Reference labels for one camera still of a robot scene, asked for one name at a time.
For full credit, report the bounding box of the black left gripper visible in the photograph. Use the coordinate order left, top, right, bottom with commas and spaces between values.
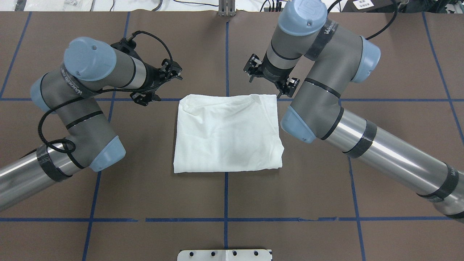
130, 60, 183, 106

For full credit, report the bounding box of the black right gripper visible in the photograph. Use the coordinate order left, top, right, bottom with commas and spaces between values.
243, 54, 300, 99

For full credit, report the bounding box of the white long-sleeve printed shirt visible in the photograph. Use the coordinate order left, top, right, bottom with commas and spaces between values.
173, 94, 285, 173

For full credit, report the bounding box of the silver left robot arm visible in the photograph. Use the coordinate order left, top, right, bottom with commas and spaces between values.
1, 31, 182, 210

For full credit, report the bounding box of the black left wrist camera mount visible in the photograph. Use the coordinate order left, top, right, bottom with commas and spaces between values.
110, 38, 139, 58

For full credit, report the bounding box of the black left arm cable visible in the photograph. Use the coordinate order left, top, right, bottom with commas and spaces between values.
38, 31, 174, 156

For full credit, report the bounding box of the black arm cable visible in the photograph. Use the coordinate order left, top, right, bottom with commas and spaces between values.
326, 0, 399, 41
38, 31, 174, 156

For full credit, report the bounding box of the aluminium frame post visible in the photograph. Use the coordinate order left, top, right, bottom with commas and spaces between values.
218, 0, 236, 17

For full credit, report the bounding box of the white camera stand column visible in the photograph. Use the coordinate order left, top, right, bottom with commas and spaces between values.
177, 248, 273, 261

